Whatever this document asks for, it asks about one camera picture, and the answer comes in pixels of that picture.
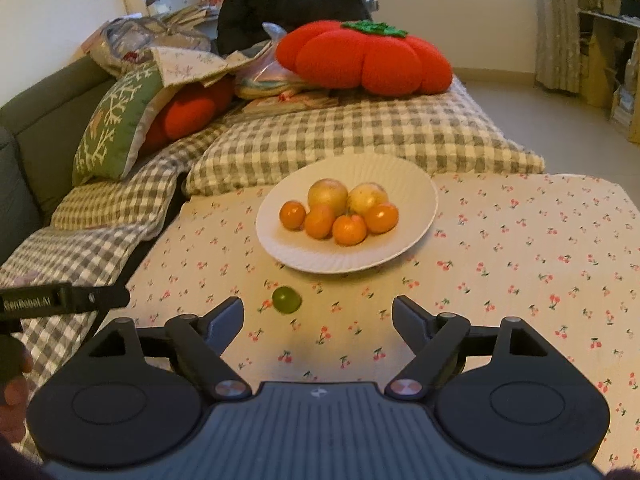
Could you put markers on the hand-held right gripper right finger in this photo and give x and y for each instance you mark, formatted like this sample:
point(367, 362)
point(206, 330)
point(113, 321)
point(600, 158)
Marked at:
point(410, 322)

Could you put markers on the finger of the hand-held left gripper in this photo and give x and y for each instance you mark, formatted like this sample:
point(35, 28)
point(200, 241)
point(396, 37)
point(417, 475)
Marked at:
point(100, 297)

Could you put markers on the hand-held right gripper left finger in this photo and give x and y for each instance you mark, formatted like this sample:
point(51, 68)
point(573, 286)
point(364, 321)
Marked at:
point(227, 320)

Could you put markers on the small dark green tangerine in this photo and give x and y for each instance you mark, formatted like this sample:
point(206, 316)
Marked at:
point(286, 300)

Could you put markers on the white ribbed plate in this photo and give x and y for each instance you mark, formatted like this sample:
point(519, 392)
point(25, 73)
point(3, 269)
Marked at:
point(350, 257)

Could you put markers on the large pale yellow fruit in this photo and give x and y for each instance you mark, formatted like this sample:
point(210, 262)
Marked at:
point(327, 197)
point(367, 197)

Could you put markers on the person's left hand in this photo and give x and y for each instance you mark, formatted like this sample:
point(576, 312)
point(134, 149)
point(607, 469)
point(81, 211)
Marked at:
point(12, 405)

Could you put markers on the grey checked blanket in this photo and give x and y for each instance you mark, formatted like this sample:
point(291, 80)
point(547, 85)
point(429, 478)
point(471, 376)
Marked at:
point(85, 255)

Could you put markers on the cherry print cloth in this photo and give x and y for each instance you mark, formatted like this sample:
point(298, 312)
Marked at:
point(500, 270)

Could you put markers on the green branch pattern cushion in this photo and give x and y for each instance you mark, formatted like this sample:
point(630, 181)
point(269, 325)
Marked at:
point(110, 125)

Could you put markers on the grey-green sofa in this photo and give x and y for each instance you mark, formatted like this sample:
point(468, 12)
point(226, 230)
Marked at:
point(40, 125)

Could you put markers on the grey checked pillow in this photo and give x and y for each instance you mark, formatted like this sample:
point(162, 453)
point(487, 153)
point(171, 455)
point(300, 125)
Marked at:
point(350, 130)

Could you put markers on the plain red cushion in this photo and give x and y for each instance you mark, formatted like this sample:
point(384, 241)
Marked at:
point(190, 110)

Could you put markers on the stack of magazines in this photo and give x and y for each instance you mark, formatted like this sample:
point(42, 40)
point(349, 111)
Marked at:
point(300, 102)

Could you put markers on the pile of plastic bags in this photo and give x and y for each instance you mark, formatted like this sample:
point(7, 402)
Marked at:
point(260, 80)

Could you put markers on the beige floral cloth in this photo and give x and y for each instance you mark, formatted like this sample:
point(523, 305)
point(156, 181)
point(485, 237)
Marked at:
point(195, 65)

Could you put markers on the clear plastic storage bag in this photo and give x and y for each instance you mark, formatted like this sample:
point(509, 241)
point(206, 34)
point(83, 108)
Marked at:
point(135, 35)

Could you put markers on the red tomato shaped cushion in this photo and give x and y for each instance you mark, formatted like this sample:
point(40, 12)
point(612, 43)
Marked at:
point(350, 60)

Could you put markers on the wooden shelf unit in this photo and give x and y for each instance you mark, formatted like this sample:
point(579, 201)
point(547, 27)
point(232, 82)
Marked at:
point(600, 60)

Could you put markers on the black jacket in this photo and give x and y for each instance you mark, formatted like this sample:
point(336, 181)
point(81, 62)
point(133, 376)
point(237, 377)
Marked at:
point(290, 0)

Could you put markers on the beige patterned curtain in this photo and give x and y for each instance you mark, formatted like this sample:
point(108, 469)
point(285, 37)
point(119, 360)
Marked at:
point(555, 25)

